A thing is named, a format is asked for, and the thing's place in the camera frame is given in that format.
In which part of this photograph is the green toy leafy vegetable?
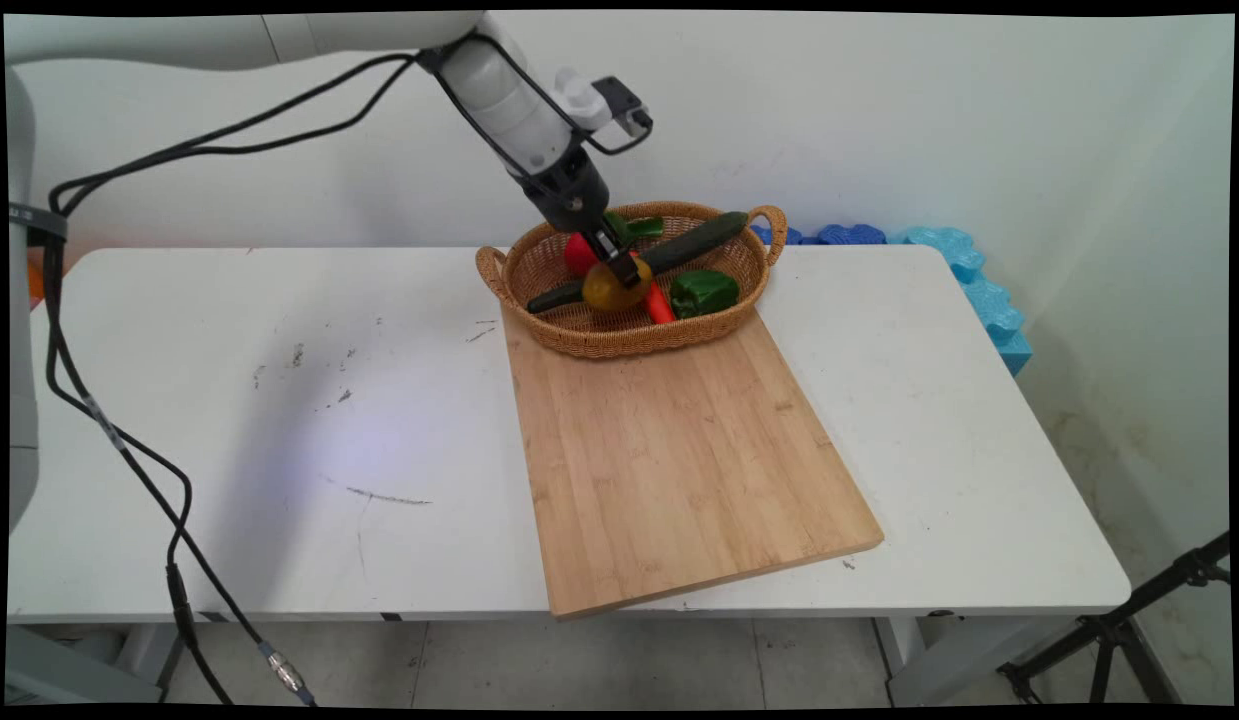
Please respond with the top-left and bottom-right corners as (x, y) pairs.
(601, 211), (666, 252)

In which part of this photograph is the black cable with silver connector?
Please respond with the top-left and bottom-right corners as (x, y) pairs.
(43, 35), (655, 707)

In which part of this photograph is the grey strap with lettering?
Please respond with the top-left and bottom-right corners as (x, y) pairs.
(8, 202), (69, 247)

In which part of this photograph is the green toy bell pepper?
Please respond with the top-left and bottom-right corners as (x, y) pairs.
(670, 269), (741, 321)

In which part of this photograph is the white table leg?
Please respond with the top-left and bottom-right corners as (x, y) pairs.
(872, 614), (1045, 708)
(4, 622), (196, 707)

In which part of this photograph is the red toy tomato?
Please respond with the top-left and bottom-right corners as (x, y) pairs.
(563, 231), (602, 278)

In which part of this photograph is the light blue foam mat stack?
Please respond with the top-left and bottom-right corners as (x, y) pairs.
(887, 225), (1033, 378)

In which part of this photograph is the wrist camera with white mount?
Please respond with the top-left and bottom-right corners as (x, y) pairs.
(553, 67), (655, 156)

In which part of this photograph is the wooden cutting board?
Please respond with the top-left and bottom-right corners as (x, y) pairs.
(500, 305), (886, 621)

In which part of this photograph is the woven wicker basket with handles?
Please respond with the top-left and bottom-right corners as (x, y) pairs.
(475, 202), (788, 360)

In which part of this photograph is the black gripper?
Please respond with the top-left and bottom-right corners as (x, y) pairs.
(522, 150), (643, 292)

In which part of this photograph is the black tripod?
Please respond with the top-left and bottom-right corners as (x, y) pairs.
(996, 530), (1233, 707)

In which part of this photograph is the brown toy potato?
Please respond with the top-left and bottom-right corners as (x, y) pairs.
(581, 257), (654, 312)

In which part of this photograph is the plain black cable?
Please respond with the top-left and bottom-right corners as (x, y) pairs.
(43, 52), (420, 707)

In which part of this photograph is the dark green toy cucumber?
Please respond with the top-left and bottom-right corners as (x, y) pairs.
(526, 211), (751, 316)

